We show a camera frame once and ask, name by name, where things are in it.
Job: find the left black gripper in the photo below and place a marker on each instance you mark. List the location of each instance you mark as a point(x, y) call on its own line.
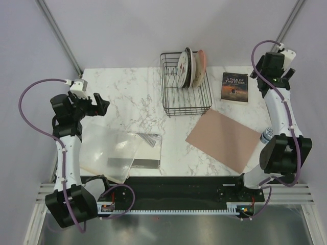
point(99, 109)

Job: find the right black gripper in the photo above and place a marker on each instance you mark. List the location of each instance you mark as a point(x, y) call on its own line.
point(259, 64)

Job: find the pink cream leaf plate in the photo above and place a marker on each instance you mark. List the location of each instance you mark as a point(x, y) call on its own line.
point(200, 71)

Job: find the red blue flower plate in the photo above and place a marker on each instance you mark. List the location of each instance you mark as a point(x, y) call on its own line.
point(194, 69)

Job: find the black wire dish rack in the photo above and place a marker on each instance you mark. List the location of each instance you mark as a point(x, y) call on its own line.
point(181, 101)

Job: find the brown rimmed beige plate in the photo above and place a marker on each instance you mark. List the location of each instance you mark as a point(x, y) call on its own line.
point(190, 75)

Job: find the white watermelon pattern plate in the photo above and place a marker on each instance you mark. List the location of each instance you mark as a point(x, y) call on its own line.
point(183, 66)

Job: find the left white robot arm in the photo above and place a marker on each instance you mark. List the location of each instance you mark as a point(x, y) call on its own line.
point(71, 203)

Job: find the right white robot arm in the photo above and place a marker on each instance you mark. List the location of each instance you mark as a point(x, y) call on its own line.
point(283, 156)

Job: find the clear plastic bag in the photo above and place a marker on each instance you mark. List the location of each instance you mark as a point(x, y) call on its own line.
point(113, 153)

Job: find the tale of two cities book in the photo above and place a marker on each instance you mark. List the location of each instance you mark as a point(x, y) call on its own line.
point(234, 88)

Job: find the blue white small jar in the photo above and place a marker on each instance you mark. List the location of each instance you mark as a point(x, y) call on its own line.
point(267, 135)

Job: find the pink placemat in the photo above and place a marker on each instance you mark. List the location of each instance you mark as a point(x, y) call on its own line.
point(224, 139)

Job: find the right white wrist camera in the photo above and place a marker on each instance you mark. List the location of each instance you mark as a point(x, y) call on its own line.
point(289, 55)

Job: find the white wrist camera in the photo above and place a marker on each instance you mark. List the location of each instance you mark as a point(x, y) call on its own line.
point(289, 55)
point(78, 87)

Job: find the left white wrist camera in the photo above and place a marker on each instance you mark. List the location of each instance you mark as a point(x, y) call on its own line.
point(78, 87)

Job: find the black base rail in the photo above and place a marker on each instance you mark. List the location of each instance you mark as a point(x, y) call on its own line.
point(181, 193)

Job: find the white cable duct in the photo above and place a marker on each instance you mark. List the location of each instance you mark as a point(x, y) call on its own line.
point(106, 209)

